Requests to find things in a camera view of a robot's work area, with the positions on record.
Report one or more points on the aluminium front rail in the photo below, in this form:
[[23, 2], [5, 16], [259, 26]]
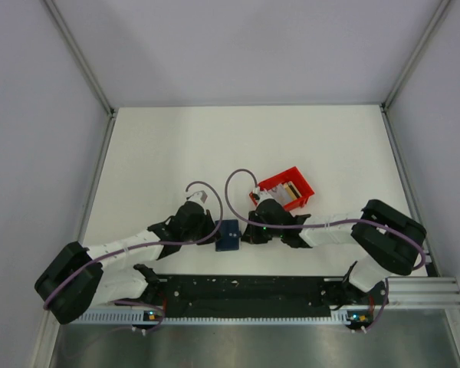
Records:
[[423, 293]]

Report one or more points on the red plastic bin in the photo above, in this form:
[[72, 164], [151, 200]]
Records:
[[290, 175]]

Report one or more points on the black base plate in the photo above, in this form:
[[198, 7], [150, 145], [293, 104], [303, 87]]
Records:
[[254, 296]]

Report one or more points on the silver patterned credit card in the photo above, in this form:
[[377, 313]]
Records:
[[280, 194]]

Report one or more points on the blue leather card holder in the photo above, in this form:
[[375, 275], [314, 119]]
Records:
[[230, 234]]

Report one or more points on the left aluminium frame post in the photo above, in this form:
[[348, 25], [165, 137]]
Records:
[[78, 56]]

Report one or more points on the right aluminium frame post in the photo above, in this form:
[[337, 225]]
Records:
[[415, 56]]

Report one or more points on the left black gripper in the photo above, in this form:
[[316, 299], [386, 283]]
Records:
[[208, 222]]

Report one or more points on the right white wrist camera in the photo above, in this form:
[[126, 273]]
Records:
[[259, 195]]

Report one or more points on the aluminium frame post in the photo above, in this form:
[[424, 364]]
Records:
[[78, 56], [415, 56]]

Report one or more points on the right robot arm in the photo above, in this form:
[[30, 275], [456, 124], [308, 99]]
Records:
[[392, 241]]

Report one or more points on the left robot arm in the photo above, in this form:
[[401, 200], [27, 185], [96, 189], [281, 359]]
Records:
[[81, 277]]

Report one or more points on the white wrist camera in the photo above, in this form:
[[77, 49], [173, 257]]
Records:
[[198, 197], [259, 195]]

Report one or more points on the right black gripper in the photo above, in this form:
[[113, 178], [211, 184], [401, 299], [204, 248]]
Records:
[[251, 235]]

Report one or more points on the grey slotted cable duct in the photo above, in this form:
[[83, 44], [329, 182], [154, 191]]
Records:
[[144, 318]]

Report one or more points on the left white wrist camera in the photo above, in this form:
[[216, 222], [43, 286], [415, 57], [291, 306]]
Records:
[[198, 197]]

